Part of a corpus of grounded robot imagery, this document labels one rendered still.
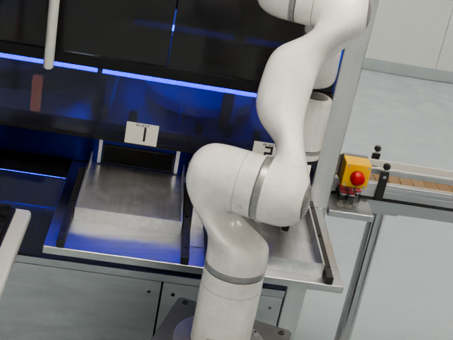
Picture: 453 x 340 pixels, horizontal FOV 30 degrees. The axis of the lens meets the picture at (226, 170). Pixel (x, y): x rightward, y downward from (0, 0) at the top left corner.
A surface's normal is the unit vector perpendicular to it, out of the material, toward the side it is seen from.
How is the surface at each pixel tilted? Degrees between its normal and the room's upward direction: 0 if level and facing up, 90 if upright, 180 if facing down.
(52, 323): 90
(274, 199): 79
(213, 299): 90
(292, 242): 0
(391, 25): 90
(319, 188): 90
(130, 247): 0
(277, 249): 0
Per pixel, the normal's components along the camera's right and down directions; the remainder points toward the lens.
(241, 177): -0.16, -0.21
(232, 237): 0.52, -0.51
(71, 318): 0.03, 0.41
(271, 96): -0.48, -0.25
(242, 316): 0.44, 0.44
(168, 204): 0.18, -0.90
